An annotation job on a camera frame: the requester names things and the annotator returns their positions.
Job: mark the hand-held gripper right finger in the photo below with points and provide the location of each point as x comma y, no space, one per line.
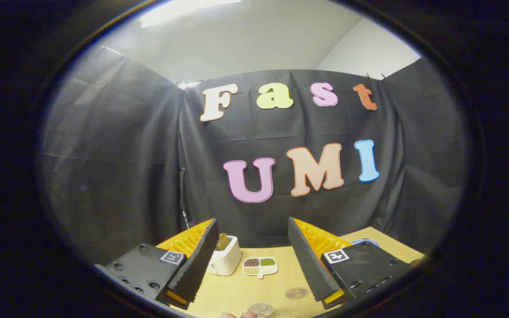
309,265

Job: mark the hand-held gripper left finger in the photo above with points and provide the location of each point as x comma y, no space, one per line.
197,265

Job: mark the round brown coaster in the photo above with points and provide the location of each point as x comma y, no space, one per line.
297,293

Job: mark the clear glass bottle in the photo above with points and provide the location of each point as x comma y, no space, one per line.
261,309

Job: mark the white toaster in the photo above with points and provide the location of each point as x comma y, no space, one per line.
227,263

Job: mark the brown toast slice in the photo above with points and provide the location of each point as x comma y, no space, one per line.
223,242

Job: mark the light wooden table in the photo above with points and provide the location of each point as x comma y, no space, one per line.
237,293

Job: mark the white divided grain dish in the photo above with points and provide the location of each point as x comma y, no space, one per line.
259,266

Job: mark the light blue plate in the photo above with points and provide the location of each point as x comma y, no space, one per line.
365,242

